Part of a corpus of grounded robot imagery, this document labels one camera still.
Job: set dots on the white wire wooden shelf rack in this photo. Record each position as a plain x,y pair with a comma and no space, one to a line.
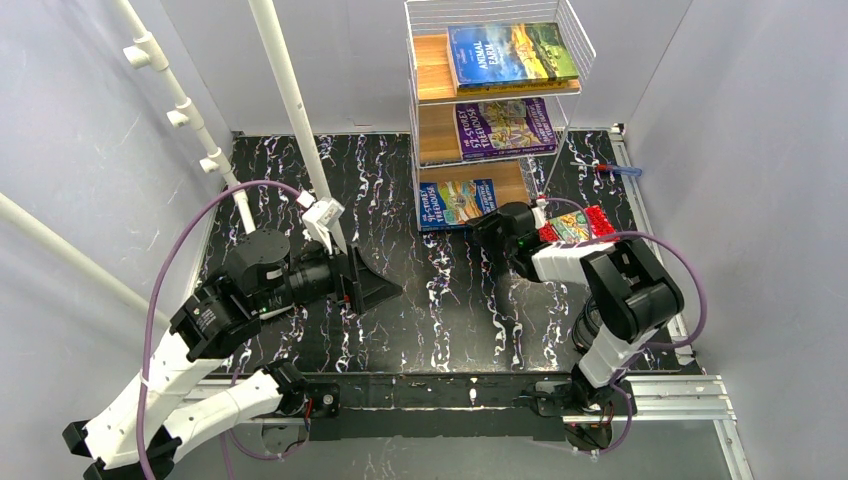
436,156

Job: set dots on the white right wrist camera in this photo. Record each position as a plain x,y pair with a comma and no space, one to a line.
538,210

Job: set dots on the blue red screwdriver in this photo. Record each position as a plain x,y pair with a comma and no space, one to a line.
612,169

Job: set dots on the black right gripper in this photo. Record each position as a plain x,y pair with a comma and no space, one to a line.
494,229

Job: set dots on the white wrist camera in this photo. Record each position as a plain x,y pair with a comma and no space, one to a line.
538,210
318,217

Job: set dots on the blue 91-storey treehouse book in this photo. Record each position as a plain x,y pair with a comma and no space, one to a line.
449,205

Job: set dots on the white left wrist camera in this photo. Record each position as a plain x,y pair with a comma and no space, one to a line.
318,217

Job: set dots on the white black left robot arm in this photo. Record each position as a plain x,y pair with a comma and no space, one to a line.
147,430

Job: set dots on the white pvc pipe frame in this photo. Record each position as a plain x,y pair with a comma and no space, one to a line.
109,146

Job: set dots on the orange 130-storey treehouse book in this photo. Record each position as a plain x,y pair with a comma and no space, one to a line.
519,88

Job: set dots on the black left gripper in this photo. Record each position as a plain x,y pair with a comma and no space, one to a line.
353,280

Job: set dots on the blue animal farm book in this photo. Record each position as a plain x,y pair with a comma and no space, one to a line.
503,53

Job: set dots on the red treehouse book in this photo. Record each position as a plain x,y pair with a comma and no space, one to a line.
575,227

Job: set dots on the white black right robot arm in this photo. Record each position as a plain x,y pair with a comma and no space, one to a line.
630,290

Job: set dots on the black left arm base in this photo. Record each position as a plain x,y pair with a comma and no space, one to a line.
318,399

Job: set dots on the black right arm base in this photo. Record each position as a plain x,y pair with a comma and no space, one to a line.
608,411

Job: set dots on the purple 52-storey treehouse book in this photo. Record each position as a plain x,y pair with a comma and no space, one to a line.
500,129

